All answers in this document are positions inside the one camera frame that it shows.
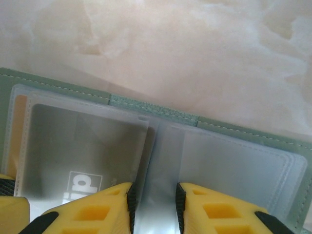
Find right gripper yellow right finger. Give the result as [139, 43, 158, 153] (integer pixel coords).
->
[175, 182, 284, 234]

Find orange plastic card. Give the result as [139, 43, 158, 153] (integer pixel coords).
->
[7, 95, 28, 176]

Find grey card with white logo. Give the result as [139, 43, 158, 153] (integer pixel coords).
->
[31, 103, 156, 198]

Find green card holder clear sleeves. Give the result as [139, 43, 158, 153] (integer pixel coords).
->
[0, 67, 312, 234]

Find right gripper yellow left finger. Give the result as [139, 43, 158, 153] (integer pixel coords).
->
[28, 181, 137, 234]

